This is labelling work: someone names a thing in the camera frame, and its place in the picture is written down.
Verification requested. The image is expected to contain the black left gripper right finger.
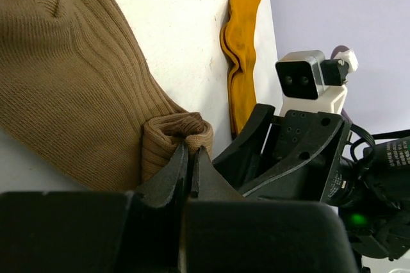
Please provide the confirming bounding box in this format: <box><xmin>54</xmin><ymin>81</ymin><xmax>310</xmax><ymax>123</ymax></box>
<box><xmin>185</xmin><ymin>149</ymin><xmax>358</xmax><ymax>272</ymax></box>

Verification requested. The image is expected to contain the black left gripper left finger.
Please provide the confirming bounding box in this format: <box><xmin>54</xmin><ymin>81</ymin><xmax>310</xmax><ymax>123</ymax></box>
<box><xmin>1</xmin><ymin>144</ymin><xmax>188</xmax><ymax>272</ymax></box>

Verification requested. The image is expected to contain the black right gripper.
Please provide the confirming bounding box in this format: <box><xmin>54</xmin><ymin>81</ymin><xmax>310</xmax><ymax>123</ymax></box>
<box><xmin>213</xmin><ymin>103</ymin><xmax>352</xmax><ymax>205</ymax></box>

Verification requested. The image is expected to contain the tan ribbed sock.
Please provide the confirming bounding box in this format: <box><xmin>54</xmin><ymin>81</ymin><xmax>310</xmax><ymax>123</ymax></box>
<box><xmin>1</xmin><ymin>0</ymin><xmax>213</xmax><ymax>190</ymax></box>

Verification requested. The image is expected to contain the mustard orange sock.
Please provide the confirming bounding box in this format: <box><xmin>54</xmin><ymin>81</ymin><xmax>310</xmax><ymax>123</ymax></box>
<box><xmin>220</xmin><ymin>0</ymin><xmax>261</xmax><ymax>138</ymax></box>

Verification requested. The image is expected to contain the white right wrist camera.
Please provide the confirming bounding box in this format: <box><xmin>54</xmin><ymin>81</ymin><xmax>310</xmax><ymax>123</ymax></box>
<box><xmin>275</xmin><ymin>45</ymin><xmax>359</xmax><ymax>117</ymax></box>

